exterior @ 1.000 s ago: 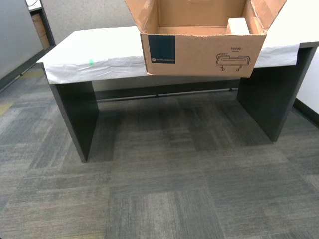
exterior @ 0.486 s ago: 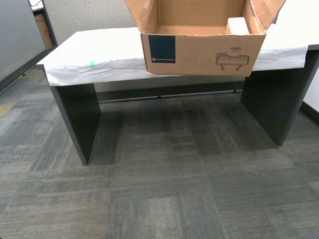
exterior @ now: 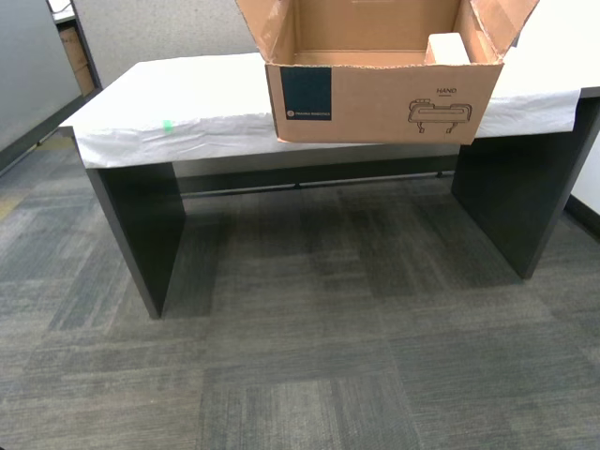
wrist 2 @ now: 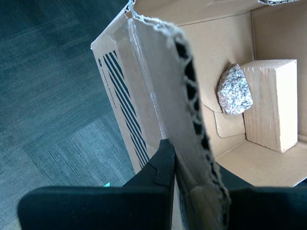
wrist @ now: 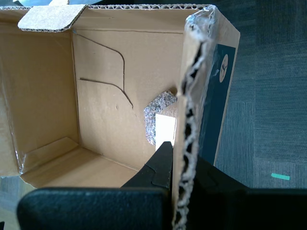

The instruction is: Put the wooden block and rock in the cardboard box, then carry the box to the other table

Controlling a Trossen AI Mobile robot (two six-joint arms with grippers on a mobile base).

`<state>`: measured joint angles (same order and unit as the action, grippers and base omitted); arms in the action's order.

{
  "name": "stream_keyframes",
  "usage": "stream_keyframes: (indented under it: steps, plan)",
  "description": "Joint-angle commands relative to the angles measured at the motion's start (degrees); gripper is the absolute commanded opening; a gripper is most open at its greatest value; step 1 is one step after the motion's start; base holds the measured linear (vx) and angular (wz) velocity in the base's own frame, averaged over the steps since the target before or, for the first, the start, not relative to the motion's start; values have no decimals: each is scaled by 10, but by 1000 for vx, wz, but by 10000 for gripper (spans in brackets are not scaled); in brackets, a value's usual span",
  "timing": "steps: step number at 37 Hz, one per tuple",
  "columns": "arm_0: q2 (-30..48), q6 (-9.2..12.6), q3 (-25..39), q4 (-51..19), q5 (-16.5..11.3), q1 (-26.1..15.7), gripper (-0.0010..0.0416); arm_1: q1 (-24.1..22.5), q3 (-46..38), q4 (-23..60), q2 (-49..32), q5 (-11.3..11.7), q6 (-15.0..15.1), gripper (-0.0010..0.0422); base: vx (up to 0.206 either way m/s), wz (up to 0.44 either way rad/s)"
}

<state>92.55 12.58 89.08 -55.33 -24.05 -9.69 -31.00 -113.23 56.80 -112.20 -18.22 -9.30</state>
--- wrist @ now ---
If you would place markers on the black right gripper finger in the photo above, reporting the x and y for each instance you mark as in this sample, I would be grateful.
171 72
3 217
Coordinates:
96 208
251 210

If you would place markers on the cardboard box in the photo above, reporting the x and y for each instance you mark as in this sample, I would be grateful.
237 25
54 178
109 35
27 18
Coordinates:
103 115

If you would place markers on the short teal floor tape strip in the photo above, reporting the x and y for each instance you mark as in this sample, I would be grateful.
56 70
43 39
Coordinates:
280 176

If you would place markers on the light wooden block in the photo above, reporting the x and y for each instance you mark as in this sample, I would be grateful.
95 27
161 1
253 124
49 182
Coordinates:
165 129

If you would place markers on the pinkish granite rock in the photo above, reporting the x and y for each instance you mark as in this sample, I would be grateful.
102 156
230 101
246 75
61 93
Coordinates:
149 119

